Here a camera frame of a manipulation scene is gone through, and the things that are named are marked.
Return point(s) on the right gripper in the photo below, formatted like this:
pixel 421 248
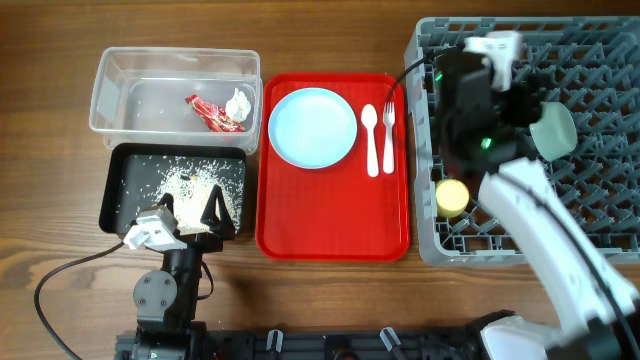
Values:
pixel 526 99

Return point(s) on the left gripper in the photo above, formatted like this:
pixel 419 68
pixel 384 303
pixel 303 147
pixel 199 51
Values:
pixel 220 228

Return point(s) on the rice food waste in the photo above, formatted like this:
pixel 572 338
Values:
pixel 189 180

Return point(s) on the green bowl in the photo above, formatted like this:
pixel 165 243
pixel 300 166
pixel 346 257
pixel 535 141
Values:
pixel 554 134

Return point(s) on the red snack wrapper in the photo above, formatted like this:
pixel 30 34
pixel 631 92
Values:
pixel 214 116

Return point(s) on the white tissue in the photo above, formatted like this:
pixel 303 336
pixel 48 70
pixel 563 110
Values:
pixel 238 107

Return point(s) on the yellow cup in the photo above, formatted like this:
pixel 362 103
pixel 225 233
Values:
pixel 452 197

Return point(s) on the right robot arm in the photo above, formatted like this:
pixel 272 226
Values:
pixel 598 309

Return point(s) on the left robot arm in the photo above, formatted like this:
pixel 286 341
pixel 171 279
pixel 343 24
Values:
pixel 166 299

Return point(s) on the grey dishwasher rack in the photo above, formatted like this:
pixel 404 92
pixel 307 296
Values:
pixel 589 64

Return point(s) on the black plastic tray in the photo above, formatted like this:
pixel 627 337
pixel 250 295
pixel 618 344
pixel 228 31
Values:
pixel 117 163

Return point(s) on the clear plastic bin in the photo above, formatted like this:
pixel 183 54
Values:
pixel 139 95

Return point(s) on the light blue plate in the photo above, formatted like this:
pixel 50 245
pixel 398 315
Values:
pixel 312 128

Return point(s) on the red serving tray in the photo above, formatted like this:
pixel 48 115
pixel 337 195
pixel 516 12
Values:
pixel 338 213

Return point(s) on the white plastic fork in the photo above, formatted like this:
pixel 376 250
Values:
pixel 388 151

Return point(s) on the white plastic spoon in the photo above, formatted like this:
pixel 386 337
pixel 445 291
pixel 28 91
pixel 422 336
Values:
pixel 369 120

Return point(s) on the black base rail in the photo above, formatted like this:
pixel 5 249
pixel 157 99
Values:
pixel 430 344

